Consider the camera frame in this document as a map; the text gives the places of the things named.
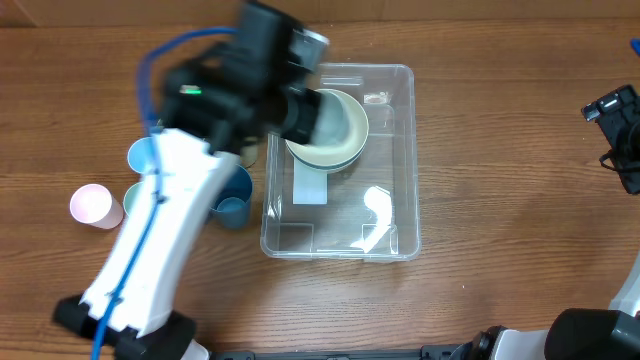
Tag cream bowl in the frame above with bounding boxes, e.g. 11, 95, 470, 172
294, 152, 361, 175
285, 89, 369, 173

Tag dark blue bowl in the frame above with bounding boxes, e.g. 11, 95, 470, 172
289, 147, 364, 171

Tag light blue small cup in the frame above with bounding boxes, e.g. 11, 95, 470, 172
127, 137, 158, 175

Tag pink small cup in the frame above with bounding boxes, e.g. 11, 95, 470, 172
69, 184, 124, 229

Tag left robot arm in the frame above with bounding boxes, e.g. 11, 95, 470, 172
53, 1, 329, 359

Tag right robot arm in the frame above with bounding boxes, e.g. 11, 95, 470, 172
451, 85, 639, 360

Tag white label in container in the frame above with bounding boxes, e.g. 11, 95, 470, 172
292, 159, 328, 205

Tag clear plastic storage container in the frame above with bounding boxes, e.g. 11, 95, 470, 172
260, 63, 421, 262

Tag mint green small cup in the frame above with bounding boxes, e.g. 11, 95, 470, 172
122, 182, 142, 216

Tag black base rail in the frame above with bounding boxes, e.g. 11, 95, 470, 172
209, 343, 471, 360

